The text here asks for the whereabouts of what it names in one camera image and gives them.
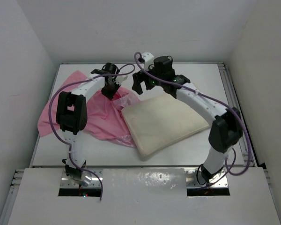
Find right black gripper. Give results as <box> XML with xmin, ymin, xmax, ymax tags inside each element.
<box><xmin>132</xmin><ymin>62</ymin><xmax>164</xmax><ymax>95</ymax></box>

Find pink satin pillowcase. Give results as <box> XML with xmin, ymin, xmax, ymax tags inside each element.
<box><xmin>37</xmin><ymin>70</ymin><xmax>140</xmax><ymax>147</ymax></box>

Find cream white pillow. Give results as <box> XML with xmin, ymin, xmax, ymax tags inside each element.
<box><xmin>121</xmin><ymin>94</ymin><xmax>209</xmax><ymax>159</ymax></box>

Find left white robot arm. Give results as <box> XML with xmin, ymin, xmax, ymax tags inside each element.
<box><xmin>56</xmin><ymin>62</ymin><xmax>122</xmax><ymax>181</ymax></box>

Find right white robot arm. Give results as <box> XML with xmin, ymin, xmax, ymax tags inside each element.
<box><xmin>132</xmin><ymin>52</ymin><xmax>243</xmax><ymax>184</ymax></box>

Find white front cover board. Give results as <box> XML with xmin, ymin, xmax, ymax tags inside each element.
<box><xmin>9</xmin><ymin>168</ymin><xmax>280</xmax><ymax>225</ymax></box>

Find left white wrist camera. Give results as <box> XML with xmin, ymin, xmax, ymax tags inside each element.
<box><xmin>114</xmin><ymin>75</ymin><xmax>128</xmax><ymax>86</ymax></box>

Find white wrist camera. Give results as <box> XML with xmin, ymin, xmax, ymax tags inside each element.
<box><xmin>114</xmin><ymin>75</ymin><xmax>128</xmax><ymax>86</ymax></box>
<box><xmin>139</xmin><ymin>52</ymin><xmax>154</xmax><ymax>71</ymax></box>

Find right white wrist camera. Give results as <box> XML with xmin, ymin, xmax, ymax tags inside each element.
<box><xmin>139</xmin><ymin>52</ymin><xmax>154</xmax><ymax>71</ymax></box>

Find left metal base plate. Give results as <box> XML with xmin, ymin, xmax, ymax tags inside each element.
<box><xmin>58</xmin><ymin>171</ymin><xmax>103</xmax><ymax>197</ymax></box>

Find metal base plate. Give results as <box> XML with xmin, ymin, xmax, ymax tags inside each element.
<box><xmin>185</xmin><ymin>168</ymin><xmax>230</xmax><ymax>197</ymax></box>
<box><xmin>58</xmin><ymin>171</ymin><xmax>103</xmax><ymax>197</ymax></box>

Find aluminium table frame rail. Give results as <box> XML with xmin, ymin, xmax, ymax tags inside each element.
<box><xmin>217</xmin><ymin>63</ymin><xmax>249</xmax><ymax>165</ymax></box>

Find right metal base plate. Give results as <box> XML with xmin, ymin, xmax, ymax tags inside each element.
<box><xmin>185</xmin><ymin>168</ymin><xmax>230</xmax><ymax>197</ymax></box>

